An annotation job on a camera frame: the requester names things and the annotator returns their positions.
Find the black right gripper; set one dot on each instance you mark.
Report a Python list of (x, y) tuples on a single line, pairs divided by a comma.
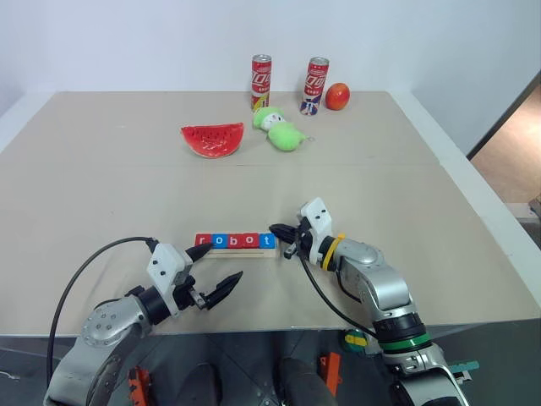
[(303, 243)]

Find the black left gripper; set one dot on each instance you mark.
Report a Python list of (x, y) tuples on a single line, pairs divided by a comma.
[(188, 292)]

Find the blue letter tile t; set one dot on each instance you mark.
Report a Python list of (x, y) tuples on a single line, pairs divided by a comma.
[(267, 240)]

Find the wooden letter tray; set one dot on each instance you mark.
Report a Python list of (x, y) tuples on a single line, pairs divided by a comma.
[(241, 254)]

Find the red letter tile o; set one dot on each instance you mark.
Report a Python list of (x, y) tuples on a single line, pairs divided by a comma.
[(251, 240)]

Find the red letter tile b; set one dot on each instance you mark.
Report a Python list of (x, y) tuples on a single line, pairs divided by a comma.
[(236, 241)]

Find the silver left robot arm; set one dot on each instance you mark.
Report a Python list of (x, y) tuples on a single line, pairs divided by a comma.
[(105, 330)]

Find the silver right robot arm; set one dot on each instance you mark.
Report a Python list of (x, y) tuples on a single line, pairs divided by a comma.
[(372, 279)]

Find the blue letter tile o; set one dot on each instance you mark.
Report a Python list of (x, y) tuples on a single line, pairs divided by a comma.
[(220, 241)]

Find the red letter tile r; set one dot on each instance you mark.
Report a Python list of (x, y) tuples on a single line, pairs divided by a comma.
[(202, 239)]

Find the beige table mat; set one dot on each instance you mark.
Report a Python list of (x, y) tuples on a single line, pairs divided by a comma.
[(169, 194)]

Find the green plush doll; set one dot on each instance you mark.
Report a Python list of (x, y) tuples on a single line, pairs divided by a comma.
[(283, 135)]

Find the dark rounded shape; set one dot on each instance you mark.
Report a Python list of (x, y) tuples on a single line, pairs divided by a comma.
[(304, 382), (207, 385)]

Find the red watermelon slice toy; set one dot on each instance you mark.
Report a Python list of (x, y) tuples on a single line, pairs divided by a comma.
[(213, 139)]

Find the green yellow clamp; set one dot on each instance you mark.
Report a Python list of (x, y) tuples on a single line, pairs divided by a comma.
[(355, 340)]

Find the orange black tool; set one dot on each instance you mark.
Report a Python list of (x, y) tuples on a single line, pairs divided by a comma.
[(331, 374), (138, 387)]

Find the red apple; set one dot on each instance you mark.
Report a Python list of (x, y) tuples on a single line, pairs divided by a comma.
[(337, 96)]

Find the red can with blue base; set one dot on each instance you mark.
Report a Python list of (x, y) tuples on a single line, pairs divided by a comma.
[(315, 86)]

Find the red can with yellow base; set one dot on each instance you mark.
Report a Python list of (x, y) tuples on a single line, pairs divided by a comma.
[(261, 82)]

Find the green cardboard box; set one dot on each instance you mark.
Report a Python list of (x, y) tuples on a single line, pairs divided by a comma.
[(465, 368)]

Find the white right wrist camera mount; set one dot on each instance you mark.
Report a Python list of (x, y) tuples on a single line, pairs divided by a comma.
[(317, 220)]

